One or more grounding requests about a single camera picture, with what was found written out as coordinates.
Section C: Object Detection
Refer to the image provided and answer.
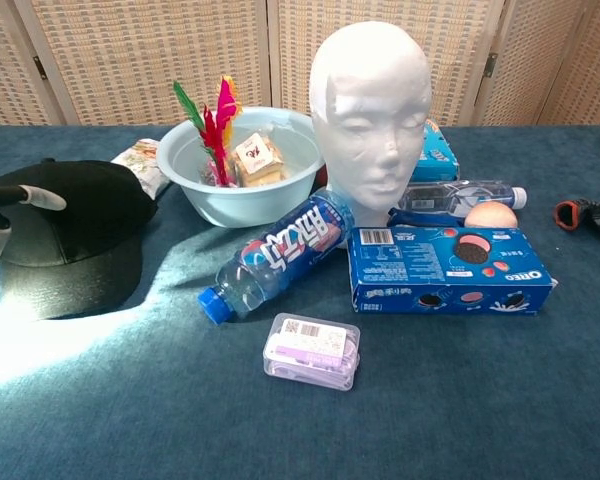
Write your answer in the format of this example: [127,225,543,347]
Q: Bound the black baseball cap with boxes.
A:
[0,158,160,321]

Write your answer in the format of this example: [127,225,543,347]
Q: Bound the white foam mannequin head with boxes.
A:
[308,20,434,229]

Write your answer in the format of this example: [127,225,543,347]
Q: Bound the wrapped pastry package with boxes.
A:
[229,132,289,189]

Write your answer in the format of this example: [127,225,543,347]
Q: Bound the blue sports drink bottle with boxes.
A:
[197,188,357,326]

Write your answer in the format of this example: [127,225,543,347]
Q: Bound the blue Oreo cookie box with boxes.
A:
[347,225,559,316]

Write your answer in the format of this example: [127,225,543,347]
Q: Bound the blue snack wrapper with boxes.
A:
[385,207,466,229]

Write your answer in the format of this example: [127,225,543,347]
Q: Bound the colourful feather shuttlecock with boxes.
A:
[173,74,244,189]

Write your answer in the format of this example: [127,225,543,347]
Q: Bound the light blue plastic basin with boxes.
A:
[156,106,326,229]

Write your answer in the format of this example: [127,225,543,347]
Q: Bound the pink peach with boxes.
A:
[463,202,519,230]

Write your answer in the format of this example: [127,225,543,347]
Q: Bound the blue chocolate chip cookie box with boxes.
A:
[410,118,461,183]

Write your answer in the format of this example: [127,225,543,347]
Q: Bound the clear water bottle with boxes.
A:
[397,179,529,216]

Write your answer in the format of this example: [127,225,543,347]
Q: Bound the white snack bag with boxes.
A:
[110,138,173,201]

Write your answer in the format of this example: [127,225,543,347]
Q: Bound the grey knit glove orange cuff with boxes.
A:
[552,198,600,259]

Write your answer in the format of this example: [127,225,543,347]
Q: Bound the woven folding screen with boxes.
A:
[0,0,600,129]

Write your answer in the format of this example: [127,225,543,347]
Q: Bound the clear box with purple items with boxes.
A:
[262,312,361,392]

